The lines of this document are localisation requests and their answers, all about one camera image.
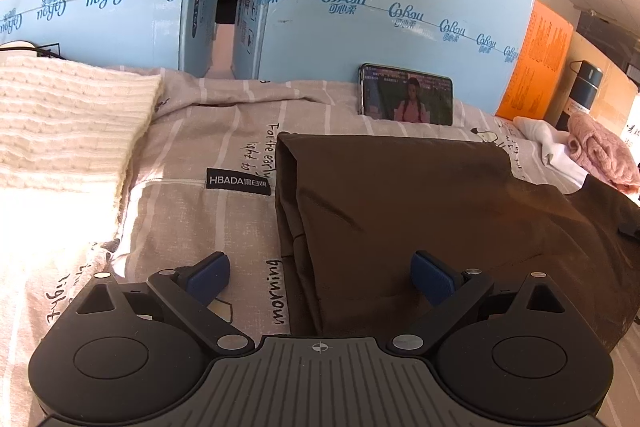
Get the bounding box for brown garment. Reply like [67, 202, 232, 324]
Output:
[276, 133, 639, 348]

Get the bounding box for pink knitted sweater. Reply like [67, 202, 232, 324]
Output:
[567, 112, 639, 195]

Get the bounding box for white paper bag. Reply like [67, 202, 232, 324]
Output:
[620, 94, 640, 156]

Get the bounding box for white folded garment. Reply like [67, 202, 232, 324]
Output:
[513, 116, 587, 188]

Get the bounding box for striped cartoon bed sheet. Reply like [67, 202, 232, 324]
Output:
[0, 66, 640, 427]

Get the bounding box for brown cardboard box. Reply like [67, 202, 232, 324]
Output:
[544, 32, 638, 134]

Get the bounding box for dark blue vacuum bottle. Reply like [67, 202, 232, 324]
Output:
[563, 61, 603, 116]

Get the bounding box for orange cardboard box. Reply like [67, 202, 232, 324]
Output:
[496, 0, 574, 120]

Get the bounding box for cream knitted sweater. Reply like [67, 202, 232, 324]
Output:
[1, 55, 164, 206]

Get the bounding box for black smartphone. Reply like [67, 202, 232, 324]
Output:
[358, 63, 454, 126]

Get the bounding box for light blue carton right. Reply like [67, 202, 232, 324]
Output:
[232, 0, 535, 113]

